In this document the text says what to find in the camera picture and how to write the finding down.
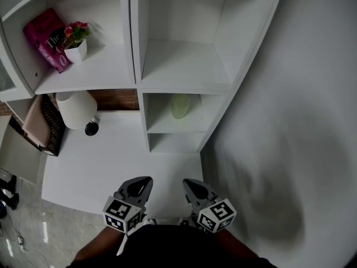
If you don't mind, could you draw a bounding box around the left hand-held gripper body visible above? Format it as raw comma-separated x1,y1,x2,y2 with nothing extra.
102,195,148,236

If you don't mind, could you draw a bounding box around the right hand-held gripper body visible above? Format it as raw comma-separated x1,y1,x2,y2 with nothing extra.
185,194,237,234

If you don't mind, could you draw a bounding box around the green textured glass cup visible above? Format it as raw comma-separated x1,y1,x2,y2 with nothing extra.
170,93,191,120

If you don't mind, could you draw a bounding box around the white shelving unit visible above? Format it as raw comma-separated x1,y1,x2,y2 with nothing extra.
0,0,287,154

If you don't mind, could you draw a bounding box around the person's right forearm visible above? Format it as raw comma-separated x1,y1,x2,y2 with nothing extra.
216,228,259,260

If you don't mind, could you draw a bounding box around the person's left forearm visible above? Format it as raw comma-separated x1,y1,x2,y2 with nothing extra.
73,226,127,262

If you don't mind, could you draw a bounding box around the white table top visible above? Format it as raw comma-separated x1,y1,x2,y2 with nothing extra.
41,110,206,221

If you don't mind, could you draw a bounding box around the white shade table lamp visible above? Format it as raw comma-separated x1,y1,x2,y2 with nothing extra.
55,90,100,137

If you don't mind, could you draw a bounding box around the beige side cabinet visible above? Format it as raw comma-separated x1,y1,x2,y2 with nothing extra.
0,115,47,184

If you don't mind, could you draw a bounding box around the potted flower in white pot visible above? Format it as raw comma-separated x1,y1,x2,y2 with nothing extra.
63,21,91,65

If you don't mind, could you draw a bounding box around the arched glass cabinet door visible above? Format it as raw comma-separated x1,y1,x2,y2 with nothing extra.
0,56,18,95

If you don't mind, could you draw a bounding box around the pink book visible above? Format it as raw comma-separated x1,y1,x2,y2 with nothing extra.
22,7,71,74

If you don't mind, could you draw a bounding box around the person wearing head camera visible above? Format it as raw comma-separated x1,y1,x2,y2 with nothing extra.
65,223,280,268

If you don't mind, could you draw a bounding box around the black floor cable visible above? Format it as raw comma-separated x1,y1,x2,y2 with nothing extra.
4,213,26,251

